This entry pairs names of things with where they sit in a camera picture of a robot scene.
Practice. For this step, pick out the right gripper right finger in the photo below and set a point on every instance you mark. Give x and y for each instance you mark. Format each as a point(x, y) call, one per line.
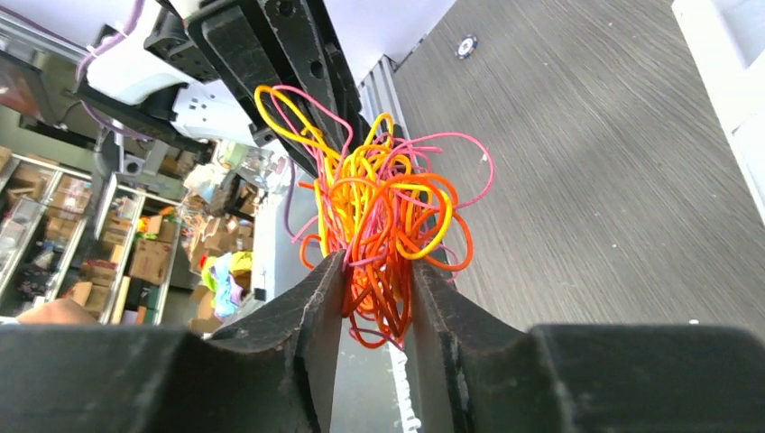
point(478, 374)

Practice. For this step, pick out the white three-compartment tray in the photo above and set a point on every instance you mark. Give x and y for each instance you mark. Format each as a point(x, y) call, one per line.
point(726, 41)

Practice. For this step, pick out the white slotted cable duct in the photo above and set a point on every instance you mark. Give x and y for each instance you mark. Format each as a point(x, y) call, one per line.
point(410, 423)

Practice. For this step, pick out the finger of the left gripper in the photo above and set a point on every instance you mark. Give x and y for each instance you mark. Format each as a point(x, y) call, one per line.
point(238, 42)
point(308, 39)

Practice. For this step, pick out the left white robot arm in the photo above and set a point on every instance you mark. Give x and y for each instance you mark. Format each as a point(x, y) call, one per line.
point(185, 72)

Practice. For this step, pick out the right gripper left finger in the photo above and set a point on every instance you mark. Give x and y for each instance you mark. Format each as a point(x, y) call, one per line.
point(272, 370)

